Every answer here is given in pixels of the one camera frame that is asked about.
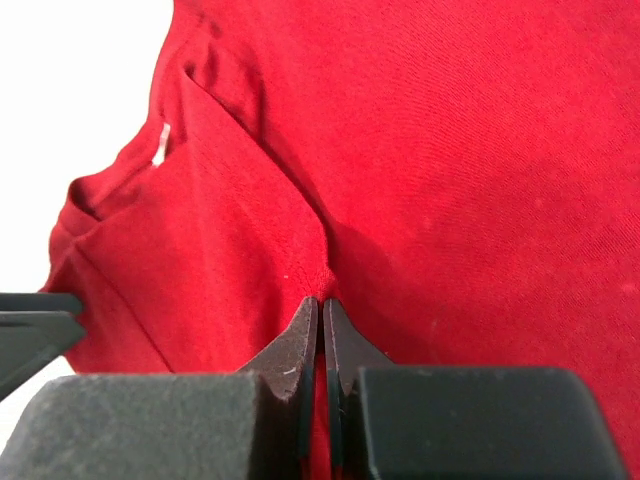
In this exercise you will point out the white neck label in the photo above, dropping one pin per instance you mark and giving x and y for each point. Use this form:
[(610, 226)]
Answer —
[(163, 140)]

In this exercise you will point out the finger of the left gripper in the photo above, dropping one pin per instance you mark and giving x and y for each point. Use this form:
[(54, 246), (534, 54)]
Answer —
[(40, 302), (32, 340)]

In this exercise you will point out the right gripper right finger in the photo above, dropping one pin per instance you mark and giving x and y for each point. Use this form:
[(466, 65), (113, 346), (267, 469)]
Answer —
[(390, 421)]

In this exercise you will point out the red t-shirt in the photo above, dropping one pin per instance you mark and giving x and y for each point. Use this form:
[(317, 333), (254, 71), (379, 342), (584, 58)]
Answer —
[(462, 175)]

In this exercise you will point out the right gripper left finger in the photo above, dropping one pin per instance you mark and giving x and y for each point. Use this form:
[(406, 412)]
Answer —
[(250, 424)]

